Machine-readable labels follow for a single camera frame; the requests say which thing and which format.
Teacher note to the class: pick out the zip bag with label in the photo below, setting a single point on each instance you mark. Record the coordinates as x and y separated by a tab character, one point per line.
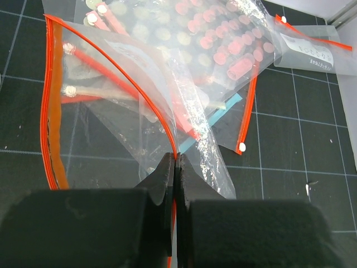
312	48

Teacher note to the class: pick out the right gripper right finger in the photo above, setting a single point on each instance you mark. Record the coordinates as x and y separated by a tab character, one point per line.
189	186

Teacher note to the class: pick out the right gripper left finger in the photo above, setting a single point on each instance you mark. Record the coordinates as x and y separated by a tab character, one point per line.
159	216

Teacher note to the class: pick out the clear orange zip bag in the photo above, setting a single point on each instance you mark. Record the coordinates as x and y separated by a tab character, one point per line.
147	101

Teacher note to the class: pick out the pile of zip bags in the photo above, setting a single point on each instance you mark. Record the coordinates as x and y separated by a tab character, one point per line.
224	44

